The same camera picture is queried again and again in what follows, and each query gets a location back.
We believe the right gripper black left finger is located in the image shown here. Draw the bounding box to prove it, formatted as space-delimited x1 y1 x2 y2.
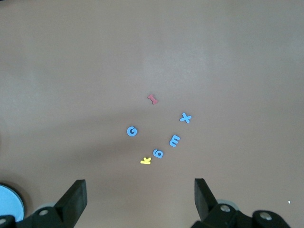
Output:
16 179 88 228

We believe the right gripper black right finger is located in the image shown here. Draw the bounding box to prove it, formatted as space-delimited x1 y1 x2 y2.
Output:
191 178 255 228

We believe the blue foam letter X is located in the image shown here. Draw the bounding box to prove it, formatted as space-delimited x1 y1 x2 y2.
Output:
179 112 192 124

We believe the blue plate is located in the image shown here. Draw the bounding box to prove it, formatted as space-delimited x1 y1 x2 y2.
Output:
0 181 30 223

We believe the brown table cover sheet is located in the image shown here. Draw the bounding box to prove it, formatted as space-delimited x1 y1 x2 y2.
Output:
0 0 304 228

